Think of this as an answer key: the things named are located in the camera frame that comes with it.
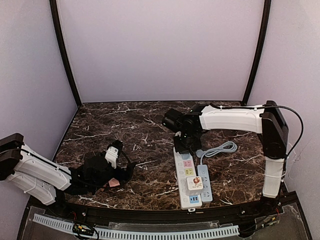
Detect black front table rail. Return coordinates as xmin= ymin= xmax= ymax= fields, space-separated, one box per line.
xmin=57 ymin=199 xmax=271 ymax=227

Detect white slotted cable duct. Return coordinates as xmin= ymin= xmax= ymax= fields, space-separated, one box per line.
xmin=32 ymin=213 xmax=240 ymax=240

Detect left black frame post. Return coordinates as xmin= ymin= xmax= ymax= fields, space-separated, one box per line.
xmin=49 ymin=0 xmax=82 ymax=108

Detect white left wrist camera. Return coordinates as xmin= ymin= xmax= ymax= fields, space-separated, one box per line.
xmin=104 ymin=140 xmax=123 ymax=169

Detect small green circuit board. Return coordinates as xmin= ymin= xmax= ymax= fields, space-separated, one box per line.
xmin=72 ymin=223 xmax=95 ymax=236

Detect right black frame post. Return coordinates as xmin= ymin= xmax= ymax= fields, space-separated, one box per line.
xmin=241 ymin=0 xmax=272 ymax=106

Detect small blue charger plug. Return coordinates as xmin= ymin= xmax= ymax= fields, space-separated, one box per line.
xmin=180 ymin=153 xmax=192 ymax=161

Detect white cube socket adapter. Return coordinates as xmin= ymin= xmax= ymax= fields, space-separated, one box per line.
xmin=186 ymin=176 xmax=204 ymax=196

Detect black frame post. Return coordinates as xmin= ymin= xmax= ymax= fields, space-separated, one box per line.
xmin=241 ymin=0 xmax=272 ymax=106
xmin=49 ymin=0 xmax=82 ymax=108

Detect white multicolour power strip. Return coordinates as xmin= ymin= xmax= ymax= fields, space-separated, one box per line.
xmin=173 ymin=148 xmax=204 ymax=212

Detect small pink charger plug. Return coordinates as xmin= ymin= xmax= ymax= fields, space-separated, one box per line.
xmin=108 ymin=178 xmax=120 ymax=188

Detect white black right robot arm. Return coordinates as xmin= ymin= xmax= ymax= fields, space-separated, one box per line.
xmin=161 ymin=101 xmax=294 ymax=206

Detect light blue power strip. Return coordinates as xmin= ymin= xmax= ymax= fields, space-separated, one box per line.
xmin=195 ymin=140 xmax=238 ymax=203

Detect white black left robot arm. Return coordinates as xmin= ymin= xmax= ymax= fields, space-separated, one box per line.
xmin=0 ymin=133 xmax=136 ymax=206

